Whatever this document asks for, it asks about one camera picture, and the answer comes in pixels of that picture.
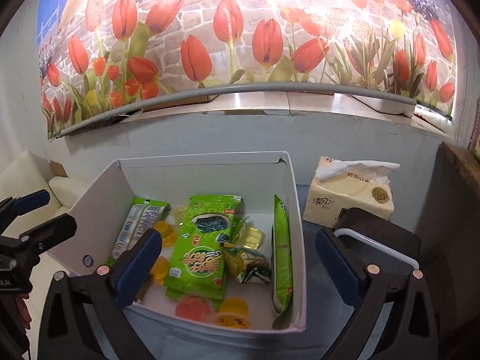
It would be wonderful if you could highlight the green cracker snack bag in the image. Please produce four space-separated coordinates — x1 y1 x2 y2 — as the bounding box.
106 197 171 266

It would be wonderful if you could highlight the green seaweed snack bag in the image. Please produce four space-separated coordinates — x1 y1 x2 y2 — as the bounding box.
163 194 242 303
272 195 293 316

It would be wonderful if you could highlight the yellow jelly cup with lid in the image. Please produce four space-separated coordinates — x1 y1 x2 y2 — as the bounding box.
215 297 250 329

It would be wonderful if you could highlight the small green snack packet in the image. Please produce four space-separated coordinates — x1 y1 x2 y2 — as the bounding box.
220 242 272 284

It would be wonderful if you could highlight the person's left hand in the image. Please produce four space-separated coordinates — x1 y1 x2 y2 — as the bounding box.
6 293 32 330

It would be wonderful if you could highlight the cream leather sofa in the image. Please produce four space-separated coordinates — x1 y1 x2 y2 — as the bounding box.
0 149 91 360

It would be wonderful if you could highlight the cardboard piece on sofa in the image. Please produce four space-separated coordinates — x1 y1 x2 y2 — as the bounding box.
49 161 68 177

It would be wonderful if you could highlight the black white-rimmed container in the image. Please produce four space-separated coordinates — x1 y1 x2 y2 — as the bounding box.
333 207 421 275

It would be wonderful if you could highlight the pink jelly cup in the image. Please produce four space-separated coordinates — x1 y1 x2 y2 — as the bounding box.
175 295 214 323

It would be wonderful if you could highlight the wooden side shelf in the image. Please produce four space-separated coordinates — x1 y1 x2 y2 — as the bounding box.
440 141 480 198

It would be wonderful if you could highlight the tissue pack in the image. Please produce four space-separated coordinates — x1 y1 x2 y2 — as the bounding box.
303 156 400 228

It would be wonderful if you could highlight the white storage box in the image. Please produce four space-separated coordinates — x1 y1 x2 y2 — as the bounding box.
51 151 307 336

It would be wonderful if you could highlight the tulip landscape poster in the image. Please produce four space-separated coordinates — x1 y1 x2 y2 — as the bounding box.
37 0 457 137

